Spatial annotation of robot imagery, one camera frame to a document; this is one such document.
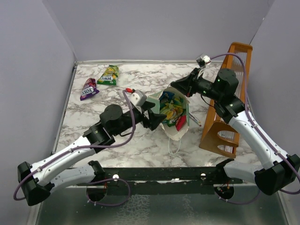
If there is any red snack packet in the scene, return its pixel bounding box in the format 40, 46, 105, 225
175, 115, 187, 131

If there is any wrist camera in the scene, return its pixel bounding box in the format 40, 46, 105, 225
126, 88, 147, 107
196, 54, 211, 68

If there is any purple capped marker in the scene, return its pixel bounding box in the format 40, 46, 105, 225
189, 113, 202, 127

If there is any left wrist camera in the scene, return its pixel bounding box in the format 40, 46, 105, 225
126, 88, 147, 107

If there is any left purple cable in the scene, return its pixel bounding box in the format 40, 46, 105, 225
13, 90, 137, 207

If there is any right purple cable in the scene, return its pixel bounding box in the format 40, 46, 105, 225
210, 52, 300, 205

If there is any green yellow Fox's candy bag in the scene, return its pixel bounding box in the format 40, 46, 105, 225
97, 65, 119, 86

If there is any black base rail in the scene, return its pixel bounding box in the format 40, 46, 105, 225
87, 163, 242, 196

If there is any wooden rack with clear slats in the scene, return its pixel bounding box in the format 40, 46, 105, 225
199, 42, 253, 159

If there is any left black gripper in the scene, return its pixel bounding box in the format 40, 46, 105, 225
112, 100, 166, 136

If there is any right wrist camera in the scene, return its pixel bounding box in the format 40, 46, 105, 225
196, 54, 211, 68

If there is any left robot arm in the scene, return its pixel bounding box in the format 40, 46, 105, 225
17, 101, 166, 206

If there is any purple Fox's candy bag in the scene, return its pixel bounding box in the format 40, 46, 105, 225
80, 78, 99, 101

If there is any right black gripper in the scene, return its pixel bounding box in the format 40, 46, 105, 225
171, 67, 223, 101

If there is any purple cable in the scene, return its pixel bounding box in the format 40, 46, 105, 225
210, 52, 300, 205
13, 90, 137, 207

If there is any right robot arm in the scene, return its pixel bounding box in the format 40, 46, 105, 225
170, 68, 300, 195

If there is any green paper gift bag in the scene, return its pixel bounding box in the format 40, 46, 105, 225
147, 86, 189, 155

